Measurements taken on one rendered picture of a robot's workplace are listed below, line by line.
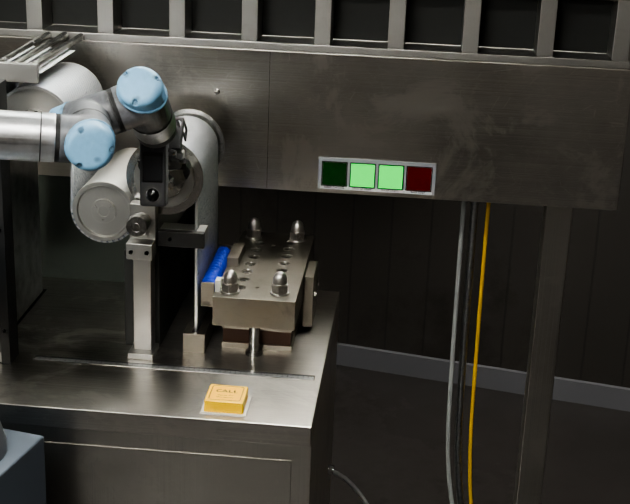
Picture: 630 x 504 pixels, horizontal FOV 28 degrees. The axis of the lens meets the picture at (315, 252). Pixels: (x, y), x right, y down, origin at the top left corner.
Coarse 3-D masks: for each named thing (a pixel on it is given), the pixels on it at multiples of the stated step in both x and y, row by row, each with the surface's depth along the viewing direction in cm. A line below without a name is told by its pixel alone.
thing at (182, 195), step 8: (136, 168) 236; (136, 176) 237; (192, 176) 236; (136, 184) 237; (184, 184) 236; (192, 184) 236; (184, 192) 237; (168, 200) 238; (176, 200) 238; (184, 200) 237
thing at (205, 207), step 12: (216, 180) 259; (204, 192) 246; (216, 192) 260; (204, 204) 246; (216, 204) 262; (204, 216) 247; (216, 216) 263; (216, 228) 264; (216, 240) 265; (204, 252) 250; (204, 264) 251
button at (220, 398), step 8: (208, 392) 225; (216, 392) 225; (224, 392) 225; (232, 392) 225; (240, 392) 225; (208, 400) 222; (216, 400) 222; (224, 400) 222; (232, 400) 222; (240, 400) 222; (208, 408) 222; (216, 408) 222; (224, 408) 222; (232, 408) 222; (240, 408) 222
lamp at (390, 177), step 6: (384, 168) 266; (390, 168) 265; (396, 168) 265; (402, 168) 265; (384, 174) 266; (390, 174) 266; (396, 174) 266; (402, 174) 266; (384, 180) 266; (390, 180) 266; (396, 180) 266; (378, 186) 267; (384, 186) 267; (390, 186) 267; (396, 186) 267
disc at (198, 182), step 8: (136, 152) 236; (192, 152) 235; (136, 160) 236; (192, 160) 235; (128, 168) 237; (192, 168) 236; (200, 168) 236; (128, 176) 238; (200, 176) 236; (128, 184) 238; (200, 184) 237; (136, 192) 238; (192, 192) 237; (200, 192) 237; (192, 200) 238; (160, 208) 239; (168, 208) 239; (176, 208) 239; (184, 208) 239
